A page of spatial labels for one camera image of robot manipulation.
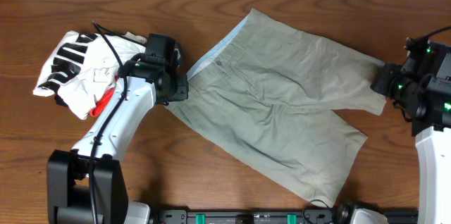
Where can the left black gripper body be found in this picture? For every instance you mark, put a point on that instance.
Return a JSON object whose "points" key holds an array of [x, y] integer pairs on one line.
{"points": [[175, 87]]}

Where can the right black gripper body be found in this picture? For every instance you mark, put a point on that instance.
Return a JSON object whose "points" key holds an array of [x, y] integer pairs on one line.
{"points": [[394, 84]]}

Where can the khaki shorts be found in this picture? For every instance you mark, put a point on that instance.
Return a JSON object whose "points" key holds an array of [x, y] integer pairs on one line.
{"points": [[269, 95]]}

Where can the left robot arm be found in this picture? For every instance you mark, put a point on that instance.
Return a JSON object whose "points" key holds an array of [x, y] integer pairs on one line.
{"points": [[86, 184]]}

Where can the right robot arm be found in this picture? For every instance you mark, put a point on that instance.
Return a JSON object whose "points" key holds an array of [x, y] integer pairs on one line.
{"points": [[421, 89]]}

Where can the black red garment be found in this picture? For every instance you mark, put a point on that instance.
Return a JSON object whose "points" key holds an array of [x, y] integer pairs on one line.
{"points": [[100, 104]]}

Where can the white black printed shirt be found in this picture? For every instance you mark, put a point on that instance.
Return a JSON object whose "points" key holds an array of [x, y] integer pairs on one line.
{"points": [[82, 68]]}

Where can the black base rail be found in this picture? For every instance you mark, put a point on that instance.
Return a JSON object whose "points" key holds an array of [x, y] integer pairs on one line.
{"points": [[246, 217]]}

